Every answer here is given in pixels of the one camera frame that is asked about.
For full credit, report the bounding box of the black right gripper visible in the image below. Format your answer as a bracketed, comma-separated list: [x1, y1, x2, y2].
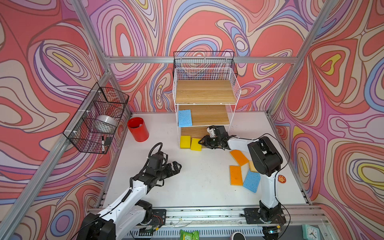
[198, 134, 221, 149]

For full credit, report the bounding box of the yellow thick sponge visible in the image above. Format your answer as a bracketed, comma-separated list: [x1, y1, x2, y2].
[180, 136, 191, 149]
[191, 138, 202, 152]

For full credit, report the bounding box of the blue sponge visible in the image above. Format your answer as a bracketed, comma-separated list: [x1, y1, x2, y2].
[178, 110, 193, 128]

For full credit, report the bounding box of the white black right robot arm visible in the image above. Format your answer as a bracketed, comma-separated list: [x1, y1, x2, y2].
[199, 126, 287, 225]

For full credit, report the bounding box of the blue flat sponge near arm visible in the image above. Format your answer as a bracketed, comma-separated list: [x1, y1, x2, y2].
[243, 170, 261, 193]

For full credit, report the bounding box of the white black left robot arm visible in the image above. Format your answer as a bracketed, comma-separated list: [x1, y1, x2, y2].
[72, 143, 182, 240]

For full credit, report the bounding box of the red plastic cup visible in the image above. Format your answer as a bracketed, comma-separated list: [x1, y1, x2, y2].
[127, 117, 150, 143]

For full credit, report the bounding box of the green snack packet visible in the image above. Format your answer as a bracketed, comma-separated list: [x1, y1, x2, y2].
[180, 230, 200, 240]

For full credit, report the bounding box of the small orange round sticker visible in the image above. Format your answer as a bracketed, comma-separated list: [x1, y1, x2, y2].
[278, 175, 287, 184]

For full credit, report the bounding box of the teal desk clock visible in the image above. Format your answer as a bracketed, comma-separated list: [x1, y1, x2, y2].
[302, 225, 321, 240]

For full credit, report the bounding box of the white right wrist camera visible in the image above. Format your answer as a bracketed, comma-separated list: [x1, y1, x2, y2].
[207, 125, 220, 138]

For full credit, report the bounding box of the white wire wooden shelf rack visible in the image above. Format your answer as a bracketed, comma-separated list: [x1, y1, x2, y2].
[173, 67, 241, 142]

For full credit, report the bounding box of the black wire wall basket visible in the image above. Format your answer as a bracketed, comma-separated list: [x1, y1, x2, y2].
[63, 83, 129, 155]

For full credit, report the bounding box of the aluminium frame post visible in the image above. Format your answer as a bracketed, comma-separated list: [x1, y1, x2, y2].
[266, 1, 339, 117]

